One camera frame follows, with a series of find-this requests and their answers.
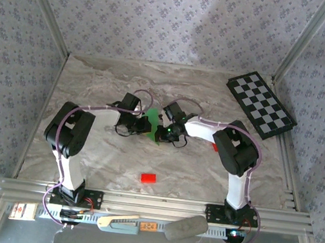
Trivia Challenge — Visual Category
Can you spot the orange tag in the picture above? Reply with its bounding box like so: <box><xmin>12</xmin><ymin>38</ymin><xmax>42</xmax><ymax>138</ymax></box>
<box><xmin>139</xmin><ymin>220</ymin><xmax>158</xmax><ymax>234</ymax></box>

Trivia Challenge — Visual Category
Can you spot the aluminium frame rail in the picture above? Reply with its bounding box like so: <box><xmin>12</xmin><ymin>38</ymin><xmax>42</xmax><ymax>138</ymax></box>
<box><xmin>0</xmin><ymin>175</ymin><xmax>317</xmax><ymax>238</ymax></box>

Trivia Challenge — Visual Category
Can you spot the aluminium frame post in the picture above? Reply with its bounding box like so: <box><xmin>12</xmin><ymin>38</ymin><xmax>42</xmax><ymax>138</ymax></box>
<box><xmin>11</xmin><ymin>0</ymin><xmax>77</xmax><ymax>57</ymax></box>
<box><xmin>273</xmin><ymin>0</ymin><xmax>325</xmax><ymax>86</ymax></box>

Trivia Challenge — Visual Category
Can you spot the small box with red print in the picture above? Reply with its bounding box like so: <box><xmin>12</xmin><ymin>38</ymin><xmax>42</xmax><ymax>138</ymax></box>
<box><xmin>8</xmin><ymin>200</ymin><xmax>38</xmax><ymax>222</ymax></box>

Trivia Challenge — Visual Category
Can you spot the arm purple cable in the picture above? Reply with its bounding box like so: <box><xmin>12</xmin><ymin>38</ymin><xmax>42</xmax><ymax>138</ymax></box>
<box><xmin>152</xmin><ymin>96</ymin><xmax>276</xmax><ymax>243</ymax></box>
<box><xmin>39</xmin><ymin>78</ymin><xmax>155</xmax><ymax>238</ymax></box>

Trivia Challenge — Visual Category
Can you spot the beige wooden tool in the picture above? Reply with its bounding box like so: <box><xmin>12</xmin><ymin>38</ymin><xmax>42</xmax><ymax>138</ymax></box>
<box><xmin>96</xmin><ymin>210</ymin><xmax>141</xmax><ymax>232</ymax></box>

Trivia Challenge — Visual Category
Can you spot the right gripper thin black cable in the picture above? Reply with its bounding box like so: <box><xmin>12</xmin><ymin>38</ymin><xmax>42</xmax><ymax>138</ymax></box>
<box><xmin>171</xmin><ymin>133</ymin><xmax>188</xmax><ymax>150</ymax></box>

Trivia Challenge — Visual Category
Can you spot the black grey checkerboard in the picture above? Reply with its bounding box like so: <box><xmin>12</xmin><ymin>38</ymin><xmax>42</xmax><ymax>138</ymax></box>
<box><xmin>219</xmin><ymin>67</ymin><xmax>304</xmax><ymax>144</ymax></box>

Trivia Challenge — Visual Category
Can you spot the grey felt pouch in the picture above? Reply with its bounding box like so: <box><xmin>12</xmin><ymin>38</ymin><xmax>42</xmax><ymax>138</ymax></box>
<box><xmin>163</xmin><ymin>211</ymin><xmax>210</xmax><ymax>243</ymax></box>

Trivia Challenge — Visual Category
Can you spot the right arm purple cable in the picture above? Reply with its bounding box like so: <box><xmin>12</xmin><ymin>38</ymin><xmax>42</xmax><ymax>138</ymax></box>
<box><xmin>152</xmin><ymin>96</ymin><xmax>276</xmax><ymax>243</ymax></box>

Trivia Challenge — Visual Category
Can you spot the green paper sheet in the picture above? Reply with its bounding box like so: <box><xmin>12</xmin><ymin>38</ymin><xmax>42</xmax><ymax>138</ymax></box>
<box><xmin>141</xmin><ymin>106</ymin><xmax>165</xmax><ymax>147</ymax></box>

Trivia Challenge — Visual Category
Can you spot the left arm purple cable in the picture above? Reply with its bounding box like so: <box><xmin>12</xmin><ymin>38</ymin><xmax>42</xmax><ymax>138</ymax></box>
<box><xmin>39</xmin><ymin>78</ymin><xmax>155</xmax><ymax>238</ymax></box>

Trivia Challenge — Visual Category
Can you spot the blue-grey flat tool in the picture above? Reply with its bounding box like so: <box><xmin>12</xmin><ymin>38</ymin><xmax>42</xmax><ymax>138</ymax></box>
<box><xmin>97</xmin><ymin>219</ymin><xmax>140</xmax><ymax>237</ymax></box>

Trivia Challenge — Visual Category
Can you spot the left gripper thin black cable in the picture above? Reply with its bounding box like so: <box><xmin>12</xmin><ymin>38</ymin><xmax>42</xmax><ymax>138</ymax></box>
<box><xmin>114</xmin><ymin>121</ymin><xmax>139</xmax><ymax>139</ymax></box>

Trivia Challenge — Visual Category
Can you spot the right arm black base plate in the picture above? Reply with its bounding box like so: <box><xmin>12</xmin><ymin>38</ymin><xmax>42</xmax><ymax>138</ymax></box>
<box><xmin>204</xmin><ymin>203</ymin><xmax>260</xmax><ymax>229</ymax></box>

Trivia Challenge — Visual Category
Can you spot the grey slotted cable duct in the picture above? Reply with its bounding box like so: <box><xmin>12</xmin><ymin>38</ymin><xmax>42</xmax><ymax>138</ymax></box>
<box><xmin>34</xmin><ymin>204</ymin><xmax>249</xmax><ymax>243</ymax></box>

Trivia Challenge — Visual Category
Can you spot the small red brick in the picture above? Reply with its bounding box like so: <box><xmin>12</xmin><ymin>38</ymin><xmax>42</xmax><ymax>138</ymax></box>
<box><xmin>140</xmin><ymin>172</ymin><xmax>158</xmax><ymax>185</ymax></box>

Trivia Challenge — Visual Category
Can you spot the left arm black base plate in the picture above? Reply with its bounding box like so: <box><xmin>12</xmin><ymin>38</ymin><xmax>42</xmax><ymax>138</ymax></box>
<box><xmin>48</xmin><ymin>184</ymin><xmax>105</xmax><ymax>211</ymax></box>

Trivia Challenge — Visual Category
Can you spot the gripper thin black cable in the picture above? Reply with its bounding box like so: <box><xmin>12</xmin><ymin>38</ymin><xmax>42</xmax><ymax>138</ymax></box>
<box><xmin>114</xmin><ymin>121</ymin><xmax>139</xmax><ymax>139</ymax></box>
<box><xmin>171</xmin><ymin>133</ymin><xmax>188</xmax><ymax>150</ymax></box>

